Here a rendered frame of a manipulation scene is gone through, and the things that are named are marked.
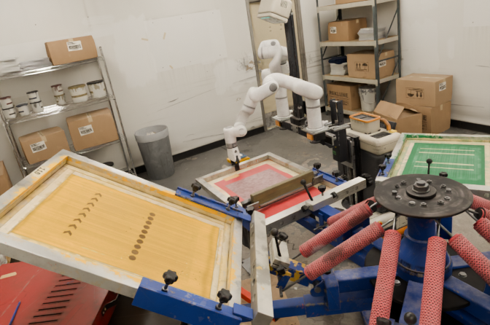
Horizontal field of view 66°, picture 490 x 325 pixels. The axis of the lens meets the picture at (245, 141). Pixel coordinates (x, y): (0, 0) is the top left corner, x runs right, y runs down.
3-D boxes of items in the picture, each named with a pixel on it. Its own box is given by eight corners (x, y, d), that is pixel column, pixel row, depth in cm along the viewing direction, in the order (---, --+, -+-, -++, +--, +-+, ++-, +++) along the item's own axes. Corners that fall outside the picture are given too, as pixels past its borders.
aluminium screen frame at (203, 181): (196, 183, 246) (195, 178, 245) (270, 157, 271) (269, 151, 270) (258, 235, 179) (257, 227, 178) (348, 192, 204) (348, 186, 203)
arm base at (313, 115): (321, 123, 266) (319, 102, 261) (332, 127, 254) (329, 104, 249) (302, 128, 260) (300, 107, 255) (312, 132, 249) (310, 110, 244)
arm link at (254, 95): (275, 79, 247) (281, 83, 233) (265, 109, 251) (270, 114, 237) (253, 71, 242) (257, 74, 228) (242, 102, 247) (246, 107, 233)
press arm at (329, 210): (311, 213, 182) (310, 205, 181) (321, 209, 185) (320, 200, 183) (336, 228, 168) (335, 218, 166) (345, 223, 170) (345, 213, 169)
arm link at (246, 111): (257, 108, 242) (245, 138, 246) (252, 104, 254) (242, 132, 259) (244, 105, 239) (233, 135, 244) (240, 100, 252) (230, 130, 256)
